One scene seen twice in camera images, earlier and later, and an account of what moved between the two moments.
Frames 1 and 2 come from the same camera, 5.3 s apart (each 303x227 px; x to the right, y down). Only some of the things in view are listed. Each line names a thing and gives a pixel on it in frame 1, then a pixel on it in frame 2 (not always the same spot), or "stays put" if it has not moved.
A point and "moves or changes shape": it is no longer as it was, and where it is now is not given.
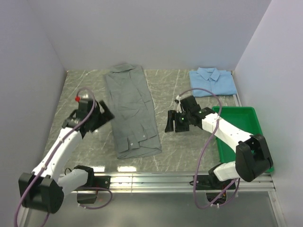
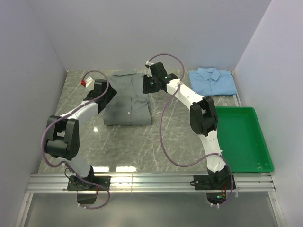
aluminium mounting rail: (101, 184) stays put
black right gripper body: (182, 121) → (150, 84)
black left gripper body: (99, 118) → (110, 94)
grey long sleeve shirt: (135, 118) moves or changes shape
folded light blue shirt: (220, 82) stays put
